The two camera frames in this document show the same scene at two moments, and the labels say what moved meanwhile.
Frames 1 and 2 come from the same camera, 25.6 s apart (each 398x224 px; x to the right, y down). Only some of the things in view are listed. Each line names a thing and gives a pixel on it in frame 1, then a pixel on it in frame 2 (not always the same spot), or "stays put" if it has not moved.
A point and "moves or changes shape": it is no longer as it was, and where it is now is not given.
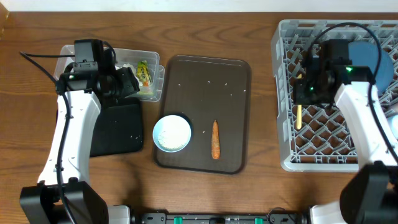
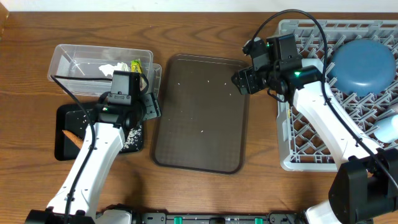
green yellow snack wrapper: x=143 y=73 -> x=135 y=66
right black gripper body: x=310 y=94 -> x=257 y=80
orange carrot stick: x=215 y=144 moves or changes shape
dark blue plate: x=366 y=53 stays put
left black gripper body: x=122 y=85 -> x=151 y=111
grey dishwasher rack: x=313 y=138 stays put
